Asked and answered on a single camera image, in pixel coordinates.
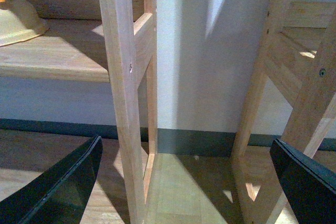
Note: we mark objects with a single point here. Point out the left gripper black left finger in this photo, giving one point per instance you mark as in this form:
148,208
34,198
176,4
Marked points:
61,193

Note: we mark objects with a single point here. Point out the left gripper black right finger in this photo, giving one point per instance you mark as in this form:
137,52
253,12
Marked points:
308,185

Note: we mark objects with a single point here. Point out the light wooden folding rack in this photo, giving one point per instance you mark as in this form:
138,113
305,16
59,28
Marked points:
297,53

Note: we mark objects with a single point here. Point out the light wooden shelf rack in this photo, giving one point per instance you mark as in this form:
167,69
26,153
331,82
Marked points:
92,73

